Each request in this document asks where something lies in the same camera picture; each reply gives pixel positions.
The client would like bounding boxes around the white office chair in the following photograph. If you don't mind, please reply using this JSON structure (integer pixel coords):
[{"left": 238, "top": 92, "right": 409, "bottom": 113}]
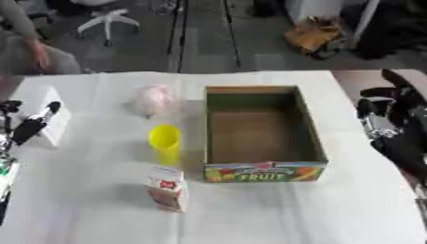
[{"left": 70, "top": 0, "right": 142, "bottom": 48}]

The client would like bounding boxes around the pink soft toy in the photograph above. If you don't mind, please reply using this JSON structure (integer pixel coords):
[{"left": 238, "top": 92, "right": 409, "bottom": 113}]
[{"left": 132, "top": 83, "right": 177, "bottom": 118}]

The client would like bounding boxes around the black bag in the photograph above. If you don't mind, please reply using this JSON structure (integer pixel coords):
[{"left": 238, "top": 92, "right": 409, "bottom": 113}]
[{"left": 338, "top": 0, "right": 427, "bottom": 61}]

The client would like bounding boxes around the tan bag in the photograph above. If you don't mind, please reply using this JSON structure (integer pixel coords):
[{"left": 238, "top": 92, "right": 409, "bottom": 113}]
[{"left": 283, "top": 16, "right": 346, "bottom": 55}]

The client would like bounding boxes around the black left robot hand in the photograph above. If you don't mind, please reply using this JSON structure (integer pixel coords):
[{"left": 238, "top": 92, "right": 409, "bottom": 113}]
[{"left": 0, "top": 99, "right": 64, "bottom": 151}]

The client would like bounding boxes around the small white milk carton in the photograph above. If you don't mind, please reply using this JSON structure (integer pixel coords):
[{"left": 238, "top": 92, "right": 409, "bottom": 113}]
[{"left": 143, "top": 165, "right": 191, "bottom": 214}]

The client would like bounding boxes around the open cardboard box green inside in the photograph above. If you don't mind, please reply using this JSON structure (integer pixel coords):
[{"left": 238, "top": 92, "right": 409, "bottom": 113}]
[{"left": 201, "top": 84, "right": 331, "bottom": 184}]

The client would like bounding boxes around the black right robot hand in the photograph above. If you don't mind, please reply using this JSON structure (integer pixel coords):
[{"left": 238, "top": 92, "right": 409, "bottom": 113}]
[{"left": 355, "top": 68, "right": 427, "bottom": 185}]

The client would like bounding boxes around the person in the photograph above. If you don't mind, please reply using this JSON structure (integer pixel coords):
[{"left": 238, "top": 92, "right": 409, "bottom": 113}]
[{"left": 0, "top": 0, "right": 84, "bottom": 76}]

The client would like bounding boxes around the black tripod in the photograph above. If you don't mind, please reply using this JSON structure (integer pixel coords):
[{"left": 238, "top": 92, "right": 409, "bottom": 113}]
[{"left": 165, "top": 0, "right": 244, "bottom": 74}]

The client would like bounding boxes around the yellow plastic cup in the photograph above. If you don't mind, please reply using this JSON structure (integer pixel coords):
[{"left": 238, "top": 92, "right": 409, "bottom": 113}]
[{"left": 147, "top": 124, "right": 184, "bottom": 167}]

